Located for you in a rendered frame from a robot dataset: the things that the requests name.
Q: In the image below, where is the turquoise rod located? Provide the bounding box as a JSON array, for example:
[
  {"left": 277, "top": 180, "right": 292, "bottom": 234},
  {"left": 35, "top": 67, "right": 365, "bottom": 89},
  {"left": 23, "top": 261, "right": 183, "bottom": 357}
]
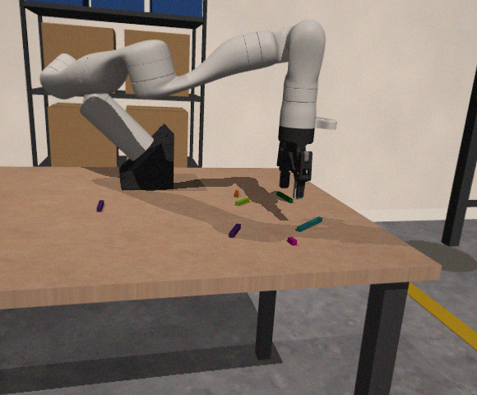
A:
[{"left": 296, "top": 216, "right": 322, "bottom": 232}]

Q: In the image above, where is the lime green rod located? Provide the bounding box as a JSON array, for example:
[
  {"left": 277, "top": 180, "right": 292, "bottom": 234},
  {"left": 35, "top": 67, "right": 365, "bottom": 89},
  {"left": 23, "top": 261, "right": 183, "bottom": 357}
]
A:
[{"left": 235, "top": 197, "right": 249, "bottom": 206}]

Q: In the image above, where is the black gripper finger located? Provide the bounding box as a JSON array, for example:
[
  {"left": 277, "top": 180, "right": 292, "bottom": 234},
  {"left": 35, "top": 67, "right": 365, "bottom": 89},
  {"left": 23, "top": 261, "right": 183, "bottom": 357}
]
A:
[
  {"left": 277, "top": 142, "right": 290, "bottom": 188},
  {"left": 287, "top": 151, "right": 313, "bottom": 200}
]

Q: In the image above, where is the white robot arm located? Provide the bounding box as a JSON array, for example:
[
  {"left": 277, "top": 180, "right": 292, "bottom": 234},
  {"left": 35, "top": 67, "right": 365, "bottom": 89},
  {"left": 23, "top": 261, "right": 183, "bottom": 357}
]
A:
[{"left": 39, "top": 20, "right": 337, "bottom": 161}]

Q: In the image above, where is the purple rod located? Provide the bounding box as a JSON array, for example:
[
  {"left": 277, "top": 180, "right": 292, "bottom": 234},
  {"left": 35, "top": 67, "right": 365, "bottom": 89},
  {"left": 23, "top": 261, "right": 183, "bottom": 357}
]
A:
[
  {"left": 229, "top": 224, "right": 241, "bottom": 238},
  {"left": 96, "top": 200, "right": 104, "bottom": 212}
]

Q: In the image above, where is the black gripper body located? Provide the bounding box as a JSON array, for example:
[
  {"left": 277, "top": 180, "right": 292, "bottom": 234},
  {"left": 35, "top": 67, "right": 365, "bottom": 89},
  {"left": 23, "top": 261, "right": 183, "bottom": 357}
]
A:
[{"left": 278, "top": 125, "right": 315, "bottom": 167}]

